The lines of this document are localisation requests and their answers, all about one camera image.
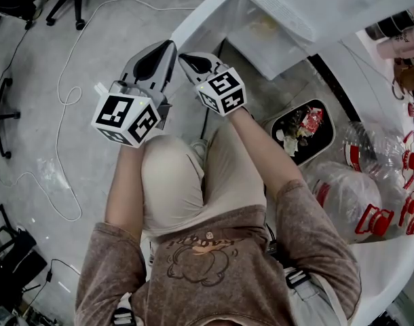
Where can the person's left shoe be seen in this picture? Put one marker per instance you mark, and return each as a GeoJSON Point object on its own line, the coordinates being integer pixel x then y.
{"type": "Point", "coordinates": [198, 147]}

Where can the black metal frame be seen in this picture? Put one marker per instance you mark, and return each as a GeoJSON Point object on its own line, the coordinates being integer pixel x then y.
{"type": "Point", "coordinates": [3, 233]}

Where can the person's left forearm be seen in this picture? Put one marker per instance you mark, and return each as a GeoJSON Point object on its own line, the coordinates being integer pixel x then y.
{"type": "Point", "coordinates": [125, 189]}

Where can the person's brown printed t-shirt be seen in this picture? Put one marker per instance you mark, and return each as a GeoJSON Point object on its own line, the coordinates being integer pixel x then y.
{"type": "Point", "coordinates": [210, 277]}

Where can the pink tumbler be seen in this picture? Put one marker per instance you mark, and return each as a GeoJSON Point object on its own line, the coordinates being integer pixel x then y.
{"type": "Point", "coordinates": [400, 46]}

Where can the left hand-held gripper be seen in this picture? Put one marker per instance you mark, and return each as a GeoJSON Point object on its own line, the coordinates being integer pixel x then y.
{"type": "Point", "coordinates": [115, 114]}

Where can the white water dispenser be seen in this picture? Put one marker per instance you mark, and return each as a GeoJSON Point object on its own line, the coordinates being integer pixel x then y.
{"type": "Point", "coordinates": [207, 15]}

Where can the person's right forearm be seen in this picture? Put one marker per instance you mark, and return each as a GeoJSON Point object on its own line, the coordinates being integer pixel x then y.
{"type": "Point", "coordinates": [268, 158]}

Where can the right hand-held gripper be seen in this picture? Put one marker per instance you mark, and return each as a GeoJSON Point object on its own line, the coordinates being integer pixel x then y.
{"type": "Point", "coordinates": [224, 90]}

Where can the white octagonal table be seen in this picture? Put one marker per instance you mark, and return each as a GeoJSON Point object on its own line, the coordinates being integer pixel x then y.
{"type": "Point", "coordinates": [387, 277]}

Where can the pile of clear empty jugs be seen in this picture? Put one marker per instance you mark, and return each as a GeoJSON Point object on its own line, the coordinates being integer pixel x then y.
{"type": "Point", "coordinates": [359, 189]}

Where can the white trash bin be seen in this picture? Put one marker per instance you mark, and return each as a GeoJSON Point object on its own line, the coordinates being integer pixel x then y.
{"type": "Point", "coordinates": [302, 131]}

